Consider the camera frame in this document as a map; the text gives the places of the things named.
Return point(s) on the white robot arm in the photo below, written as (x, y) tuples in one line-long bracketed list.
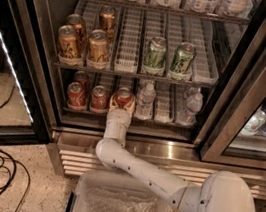
[(222, 191)]

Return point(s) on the clear water bottle right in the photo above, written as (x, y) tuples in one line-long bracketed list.
[(191, 105)]

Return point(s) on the clear bottle top right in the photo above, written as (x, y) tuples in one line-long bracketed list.
[(234, 8)]

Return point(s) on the orange soda can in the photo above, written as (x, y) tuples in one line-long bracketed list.
[(79, 24), (99, 46), (107, 20), (68, 42)]

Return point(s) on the red coke can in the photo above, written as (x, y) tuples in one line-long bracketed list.
[(76, 96), (81, 79), (123, 96), (99, 99)]

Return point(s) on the green soda can left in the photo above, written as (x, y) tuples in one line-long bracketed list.
[(155, 58)]

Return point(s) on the closed fridge glass door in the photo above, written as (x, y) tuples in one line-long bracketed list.
[(245, 93)]

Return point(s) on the silver can behind glass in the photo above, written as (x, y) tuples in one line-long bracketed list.
[(254, 123)]

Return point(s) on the clear plastic bin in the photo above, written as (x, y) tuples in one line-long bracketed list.
[(112, 192)]

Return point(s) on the clear water bottle left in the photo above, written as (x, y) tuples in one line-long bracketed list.
[(145, 100)]

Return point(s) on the green soda can right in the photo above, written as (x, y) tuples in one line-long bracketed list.
[(183, 57)]

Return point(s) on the open fridge glass door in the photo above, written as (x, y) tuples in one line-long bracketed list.
[(25, 103)]

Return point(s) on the clear water bottle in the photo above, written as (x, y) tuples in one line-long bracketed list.
[(191, 105), (145, 100)]

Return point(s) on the orange soda can front left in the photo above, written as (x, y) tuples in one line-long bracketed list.
[(68, 42)]

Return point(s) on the orange soda can far back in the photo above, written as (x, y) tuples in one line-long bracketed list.
[(107, 20)]

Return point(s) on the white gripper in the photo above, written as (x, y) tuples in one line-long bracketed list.
[(119, 117)]

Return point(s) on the orange soda can back left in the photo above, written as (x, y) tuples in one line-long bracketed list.
[(79, 24)]

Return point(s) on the orange soda can front right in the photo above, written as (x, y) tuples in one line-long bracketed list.
[(99, 46)]

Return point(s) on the green soda can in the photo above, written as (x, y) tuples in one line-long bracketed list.
[(155, 58), (183, 57)]

